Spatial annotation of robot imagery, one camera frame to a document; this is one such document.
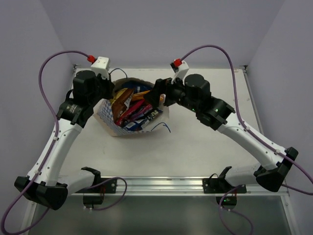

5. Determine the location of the pink snack bag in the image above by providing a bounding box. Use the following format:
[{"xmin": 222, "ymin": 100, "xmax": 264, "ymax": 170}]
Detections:
[{"xmin": 115, "ymin": 99, "xmax": 152, "ymax": 127}]

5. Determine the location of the orange Kettle chips bag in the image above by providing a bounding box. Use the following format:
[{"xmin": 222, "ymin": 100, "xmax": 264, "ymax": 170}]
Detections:
[{"xmin": 131, "ymin": 90, "xmax": 150, "ymax": 103}]

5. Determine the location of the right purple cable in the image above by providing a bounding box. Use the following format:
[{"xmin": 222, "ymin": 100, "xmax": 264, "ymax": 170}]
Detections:
[{"xmin": 180, "ymin": 45, "xmax": 313, "ymax": 234}]

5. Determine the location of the aluminium mounting rail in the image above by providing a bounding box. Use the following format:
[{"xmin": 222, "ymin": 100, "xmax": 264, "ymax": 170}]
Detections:
[{"xmin": 30, "ymin": 176, "xmax": 289, "ymax": 196}]

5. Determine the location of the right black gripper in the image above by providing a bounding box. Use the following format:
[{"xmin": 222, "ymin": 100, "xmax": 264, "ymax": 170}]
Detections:
[{"xmin": 144, "ymin": 73, "xmax": 201, "ymax": 114}]

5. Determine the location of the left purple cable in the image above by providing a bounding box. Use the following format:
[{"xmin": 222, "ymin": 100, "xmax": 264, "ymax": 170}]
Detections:
[{"xmin": 0, "ymin": 50, "xmax": 128, "ymax": 234}]

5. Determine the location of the blue checkered paper bag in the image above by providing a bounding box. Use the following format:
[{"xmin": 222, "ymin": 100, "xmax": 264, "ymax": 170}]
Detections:
[{"xmin": 93, "ymin": 68, "xmax": 171, "ymax": 137}]

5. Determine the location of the brown Chuba chips bag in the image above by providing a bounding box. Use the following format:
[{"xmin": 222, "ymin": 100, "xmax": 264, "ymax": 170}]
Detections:
[{"xmin": 111, "ymin": 88, "xmax": 134, "ymax": 122}]

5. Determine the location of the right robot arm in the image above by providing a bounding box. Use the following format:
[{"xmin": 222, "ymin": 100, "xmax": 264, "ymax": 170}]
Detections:
[{"xmin": 144, "ymin": 74, "xmax": 298, "ymax": 192}]

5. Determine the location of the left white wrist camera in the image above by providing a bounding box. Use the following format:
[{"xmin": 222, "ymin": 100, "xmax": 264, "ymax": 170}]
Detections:
[{"xmin": 87, "ymin": 55, "xmax": 111, "ymax": 80}]

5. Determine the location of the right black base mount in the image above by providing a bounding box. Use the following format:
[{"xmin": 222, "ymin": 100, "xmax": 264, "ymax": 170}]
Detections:
[{"xmin": 202, "ymin": 167, "xmax": 247, "ymax": 209}]

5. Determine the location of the blue Doritos bag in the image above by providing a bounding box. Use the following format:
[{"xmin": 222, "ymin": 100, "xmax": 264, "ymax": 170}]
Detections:
[{"xmin": 121, "ymin": 81, "xmax": 153, "ymax": 94}]

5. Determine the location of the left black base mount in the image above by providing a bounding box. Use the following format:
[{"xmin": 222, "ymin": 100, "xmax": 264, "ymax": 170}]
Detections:
[{"xmin": 77, "ymin": 178, "xmax": 117, "ymax": 208}]

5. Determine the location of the purple cable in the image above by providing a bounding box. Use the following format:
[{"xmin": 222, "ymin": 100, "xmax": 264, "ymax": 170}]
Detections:
[
  {"xmin": 0, "ymin": 50, "xmax": 128, "ymax": 234},
  {"xmin": 180, "ymin": 45, "xmax": 313, "ymax": 234}
]

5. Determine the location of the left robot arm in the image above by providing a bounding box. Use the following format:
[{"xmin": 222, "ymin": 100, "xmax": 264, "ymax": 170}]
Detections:
[{"xmin": 14, "ymin": 70, "xmax": 114, "ymax": 211}]

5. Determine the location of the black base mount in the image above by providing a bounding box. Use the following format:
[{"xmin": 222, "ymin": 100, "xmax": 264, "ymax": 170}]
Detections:
[
  {"xmin": 202, "ymin": 167, "xmax": 247, "ymax": 209},
  {"xmin": 77, "ymin": 178, "xmax": 117, "ymax": 208}
]

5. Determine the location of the blue Kettle chips bag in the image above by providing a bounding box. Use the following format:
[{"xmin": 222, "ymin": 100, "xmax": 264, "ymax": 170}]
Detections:
[{"xmin": 123, "ymin": 109, "xmax": 163, "ymax": 132}]

